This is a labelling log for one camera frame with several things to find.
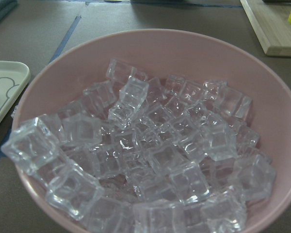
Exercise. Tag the pink bowl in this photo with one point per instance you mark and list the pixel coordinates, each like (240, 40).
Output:
(161, 52)

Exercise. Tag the clear ice cubes pile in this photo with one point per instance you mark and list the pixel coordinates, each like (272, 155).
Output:
(135, 155)

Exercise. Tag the cream bear tray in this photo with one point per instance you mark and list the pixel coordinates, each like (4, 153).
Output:
(14, 76)

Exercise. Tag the wooden cutting board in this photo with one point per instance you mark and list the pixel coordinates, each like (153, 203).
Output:
(270, 24)

